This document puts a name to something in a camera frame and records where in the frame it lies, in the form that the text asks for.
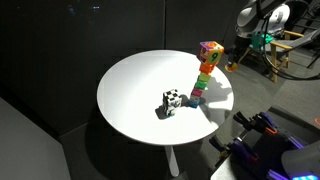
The purple black spring clamp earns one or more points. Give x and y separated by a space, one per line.
255 121
235 150

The small orange block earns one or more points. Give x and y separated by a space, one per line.
206 68

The small lime block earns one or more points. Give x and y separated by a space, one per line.
204 77

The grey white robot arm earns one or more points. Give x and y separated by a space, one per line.
260 15

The white table pedestal base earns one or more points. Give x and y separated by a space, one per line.
172 161

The teal plastic mount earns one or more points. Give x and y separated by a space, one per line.
260 40

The yellow round toy fruit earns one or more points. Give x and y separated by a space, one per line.
231 68

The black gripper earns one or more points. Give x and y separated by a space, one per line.
242 43

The small grey block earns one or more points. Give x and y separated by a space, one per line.
195 98

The grey device with blue light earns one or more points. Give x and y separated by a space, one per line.
301 160

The small green block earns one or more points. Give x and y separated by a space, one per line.
201 85

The small blue block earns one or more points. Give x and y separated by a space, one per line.
193 104

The black checkered patterned cube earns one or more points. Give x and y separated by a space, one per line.
172 102

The wooden frame chair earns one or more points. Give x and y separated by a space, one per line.
280 56

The small pink block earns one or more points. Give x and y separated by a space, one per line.
197 92

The black equipment platform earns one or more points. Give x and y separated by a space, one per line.
266 146

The large number nine cube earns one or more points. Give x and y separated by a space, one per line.
212 53

